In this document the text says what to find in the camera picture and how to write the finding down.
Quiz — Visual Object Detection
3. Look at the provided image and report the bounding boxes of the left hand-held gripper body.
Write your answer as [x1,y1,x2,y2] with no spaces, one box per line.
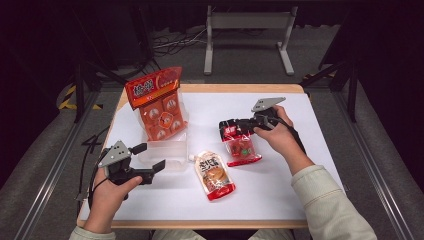
[97,139,156,187]

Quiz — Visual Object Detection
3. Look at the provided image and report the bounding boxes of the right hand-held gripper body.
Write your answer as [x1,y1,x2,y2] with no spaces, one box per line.
[246,96,287,133]

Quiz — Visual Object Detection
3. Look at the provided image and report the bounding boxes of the clear plastic storage box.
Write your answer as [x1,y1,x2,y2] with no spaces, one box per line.
[136,89,191,173]

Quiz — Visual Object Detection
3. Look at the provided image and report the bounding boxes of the black and red snack packet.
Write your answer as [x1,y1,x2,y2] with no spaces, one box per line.
[218,117,264,168]

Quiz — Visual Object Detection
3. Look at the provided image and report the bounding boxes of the large orange snack packet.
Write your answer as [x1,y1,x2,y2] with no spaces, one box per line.
[124,65,189,142]

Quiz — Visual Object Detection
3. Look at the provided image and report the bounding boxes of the person's right hand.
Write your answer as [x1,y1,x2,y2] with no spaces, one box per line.
[252,104,316,177]

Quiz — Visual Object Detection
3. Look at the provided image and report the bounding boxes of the person's left hand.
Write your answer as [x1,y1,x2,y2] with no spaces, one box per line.
[82,165,144,235]

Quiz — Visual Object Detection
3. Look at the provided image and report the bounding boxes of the white table sheet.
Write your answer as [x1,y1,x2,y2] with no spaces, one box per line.
[79,92,345,222]

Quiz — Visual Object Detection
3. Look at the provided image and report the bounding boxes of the red and cream spout pouch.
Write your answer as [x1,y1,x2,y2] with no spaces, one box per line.
[187,150,237,202]

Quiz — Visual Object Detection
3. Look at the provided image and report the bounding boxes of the person's light trousers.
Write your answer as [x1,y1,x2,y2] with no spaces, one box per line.
[152,228,295,240]

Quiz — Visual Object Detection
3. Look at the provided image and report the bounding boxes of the yellow and black hazard tape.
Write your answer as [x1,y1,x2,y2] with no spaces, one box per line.
[57,84,104,112]

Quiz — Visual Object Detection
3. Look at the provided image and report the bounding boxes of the black tripod stand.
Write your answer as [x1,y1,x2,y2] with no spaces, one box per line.
[298,59,360,124]
[71,59,132,124]

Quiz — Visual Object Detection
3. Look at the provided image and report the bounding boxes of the grey metal stand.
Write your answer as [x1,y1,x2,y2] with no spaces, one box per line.
[202,4,299,77]

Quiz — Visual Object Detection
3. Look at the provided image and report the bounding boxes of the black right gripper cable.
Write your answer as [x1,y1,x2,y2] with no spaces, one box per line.
[272,115,308,155]

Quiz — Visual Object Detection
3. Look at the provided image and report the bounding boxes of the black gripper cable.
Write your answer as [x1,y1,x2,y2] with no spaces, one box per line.
[86,159,112,212]
[272,115,308,155]

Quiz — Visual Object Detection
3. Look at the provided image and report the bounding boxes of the black cable beside table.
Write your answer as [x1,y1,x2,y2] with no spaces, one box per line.
[76,125,112,201]

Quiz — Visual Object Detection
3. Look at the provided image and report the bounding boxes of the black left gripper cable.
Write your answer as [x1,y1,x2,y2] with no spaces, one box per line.
[86,159,112,212]

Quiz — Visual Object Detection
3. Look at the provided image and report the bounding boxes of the aluminium floor rail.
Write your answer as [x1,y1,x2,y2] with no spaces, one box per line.
[12,89,102,240]
[332,90,417,240]

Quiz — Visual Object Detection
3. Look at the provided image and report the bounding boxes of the bundle of floor cables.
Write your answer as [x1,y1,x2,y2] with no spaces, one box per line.
[151,27,210,58]

